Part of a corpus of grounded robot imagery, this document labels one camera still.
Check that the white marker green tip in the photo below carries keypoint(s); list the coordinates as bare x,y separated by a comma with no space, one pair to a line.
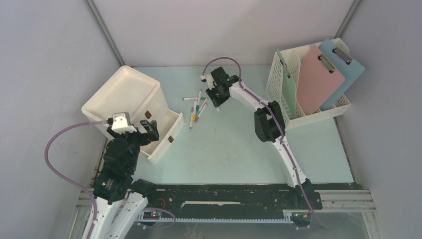
205,101

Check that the green clipboard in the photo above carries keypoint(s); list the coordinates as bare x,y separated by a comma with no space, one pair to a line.
288,86

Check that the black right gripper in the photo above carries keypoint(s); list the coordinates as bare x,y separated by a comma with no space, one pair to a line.
217,101

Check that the pink clipboard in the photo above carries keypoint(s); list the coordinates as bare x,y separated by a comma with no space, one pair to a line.
318,80

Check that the white marker brown tip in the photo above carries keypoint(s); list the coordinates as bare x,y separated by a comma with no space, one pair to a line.
199,114

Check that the white marker teal tip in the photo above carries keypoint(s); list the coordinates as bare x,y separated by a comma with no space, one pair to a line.
198,100

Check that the white perforated file organizer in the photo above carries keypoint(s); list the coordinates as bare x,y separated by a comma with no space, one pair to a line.
294,56

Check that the blue clipboard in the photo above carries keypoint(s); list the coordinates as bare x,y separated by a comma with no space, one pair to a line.
349,67

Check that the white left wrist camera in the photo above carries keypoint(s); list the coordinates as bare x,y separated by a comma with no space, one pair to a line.
121,123

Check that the white marker green cap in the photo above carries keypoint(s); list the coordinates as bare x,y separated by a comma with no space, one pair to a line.
193,98

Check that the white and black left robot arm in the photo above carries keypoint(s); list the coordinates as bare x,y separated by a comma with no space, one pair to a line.
115,208

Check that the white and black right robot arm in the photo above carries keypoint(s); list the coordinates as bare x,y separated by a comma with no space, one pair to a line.
269,123

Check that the white drawer cabinet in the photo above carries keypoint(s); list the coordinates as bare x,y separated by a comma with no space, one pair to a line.
130,91

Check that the white marker purple cap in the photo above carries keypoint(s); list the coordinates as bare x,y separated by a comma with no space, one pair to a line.
191,118

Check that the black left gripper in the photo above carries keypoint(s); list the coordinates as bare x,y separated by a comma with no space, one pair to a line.
149,136

